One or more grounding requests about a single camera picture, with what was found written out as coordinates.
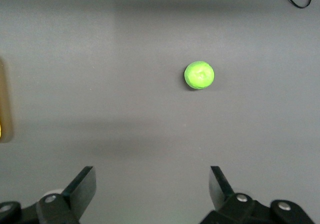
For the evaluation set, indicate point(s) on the yellow plastic tray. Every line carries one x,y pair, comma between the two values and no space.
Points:
4,101

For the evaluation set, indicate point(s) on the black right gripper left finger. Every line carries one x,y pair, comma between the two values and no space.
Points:
75,196

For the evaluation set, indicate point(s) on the green apple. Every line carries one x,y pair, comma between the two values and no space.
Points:
199,75

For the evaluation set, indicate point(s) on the dark grey table mat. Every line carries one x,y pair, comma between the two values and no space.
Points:
140,109

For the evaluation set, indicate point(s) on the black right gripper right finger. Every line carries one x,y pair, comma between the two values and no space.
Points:
225,196

